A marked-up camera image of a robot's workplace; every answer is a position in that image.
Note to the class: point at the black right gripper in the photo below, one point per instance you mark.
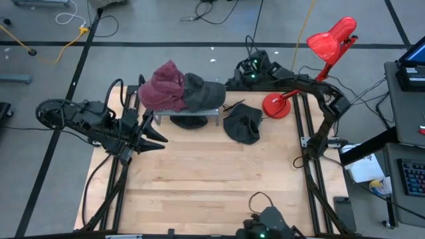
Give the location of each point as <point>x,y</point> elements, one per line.
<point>259,68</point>

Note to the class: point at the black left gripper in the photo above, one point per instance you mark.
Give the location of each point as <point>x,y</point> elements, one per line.
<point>129,132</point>

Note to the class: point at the dark grey baseball cap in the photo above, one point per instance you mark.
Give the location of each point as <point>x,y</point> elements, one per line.
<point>242,127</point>
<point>204,93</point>

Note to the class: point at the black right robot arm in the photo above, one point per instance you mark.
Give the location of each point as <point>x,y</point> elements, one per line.
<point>332,103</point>

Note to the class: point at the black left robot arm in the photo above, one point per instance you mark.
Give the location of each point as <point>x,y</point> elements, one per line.
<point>83,116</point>

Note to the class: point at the black perforated metal box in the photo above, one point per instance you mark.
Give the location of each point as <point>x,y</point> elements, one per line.
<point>265,85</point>

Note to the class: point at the black baseball cap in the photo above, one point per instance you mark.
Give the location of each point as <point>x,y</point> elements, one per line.
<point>189,123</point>

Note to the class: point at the grey perforated metal shelf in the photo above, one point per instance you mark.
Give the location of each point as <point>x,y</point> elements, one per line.
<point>199,113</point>

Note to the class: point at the red desk lamp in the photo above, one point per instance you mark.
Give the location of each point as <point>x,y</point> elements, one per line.
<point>327,44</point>

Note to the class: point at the black table edge clip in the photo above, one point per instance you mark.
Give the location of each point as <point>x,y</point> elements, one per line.
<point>171,233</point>

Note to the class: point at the black desk beam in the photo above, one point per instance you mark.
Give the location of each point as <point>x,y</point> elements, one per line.
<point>365,147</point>

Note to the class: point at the grey metal floor foot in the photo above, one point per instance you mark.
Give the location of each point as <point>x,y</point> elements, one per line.
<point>40,2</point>
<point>15,78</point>

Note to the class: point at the grey cart top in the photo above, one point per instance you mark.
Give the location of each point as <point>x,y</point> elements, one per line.
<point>403,113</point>

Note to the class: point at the black laptop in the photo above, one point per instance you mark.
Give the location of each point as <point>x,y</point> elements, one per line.
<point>411,76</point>

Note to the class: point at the white yellow blue container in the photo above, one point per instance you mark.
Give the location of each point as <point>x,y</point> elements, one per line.
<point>380,186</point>

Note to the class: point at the small red object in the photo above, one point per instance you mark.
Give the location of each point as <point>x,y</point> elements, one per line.
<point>422,130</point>

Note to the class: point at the black keyboard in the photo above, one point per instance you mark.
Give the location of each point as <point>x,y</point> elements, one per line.
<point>413,177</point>

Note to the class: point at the grey desk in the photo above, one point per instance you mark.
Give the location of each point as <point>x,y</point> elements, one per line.
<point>406,209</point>

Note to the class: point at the black aluminium table frame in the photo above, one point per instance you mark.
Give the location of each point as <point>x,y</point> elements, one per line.
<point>114,187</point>

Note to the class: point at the silver frame bracket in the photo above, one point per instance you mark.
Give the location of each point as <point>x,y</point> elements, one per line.
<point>123,236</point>

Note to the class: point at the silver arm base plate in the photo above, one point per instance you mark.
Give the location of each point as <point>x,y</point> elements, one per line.
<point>337,143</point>

